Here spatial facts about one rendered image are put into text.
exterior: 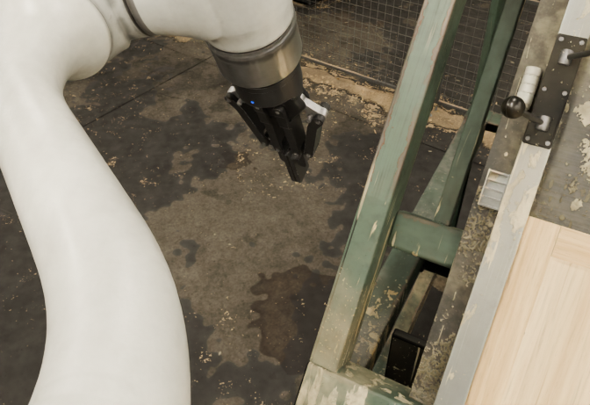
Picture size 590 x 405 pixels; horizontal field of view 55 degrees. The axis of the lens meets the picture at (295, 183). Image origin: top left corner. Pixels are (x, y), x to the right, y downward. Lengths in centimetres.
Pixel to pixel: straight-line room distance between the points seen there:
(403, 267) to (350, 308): 42
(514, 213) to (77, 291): 90
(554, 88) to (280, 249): 179
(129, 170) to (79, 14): 275
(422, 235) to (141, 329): 96
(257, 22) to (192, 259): 220
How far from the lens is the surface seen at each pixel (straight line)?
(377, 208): 111
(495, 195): 112
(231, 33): 50
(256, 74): 55
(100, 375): 25
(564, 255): 111
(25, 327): 261
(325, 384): 118
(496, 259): 109
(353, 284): 113
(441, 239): 117
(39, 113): 39
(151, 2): 49
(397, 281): 149
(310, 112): 63
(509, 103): 98
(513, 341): 113
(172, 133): 346
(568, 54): 110
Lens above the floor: 190
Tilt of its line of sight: 39 degrees down
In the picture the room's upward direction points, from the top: straight up
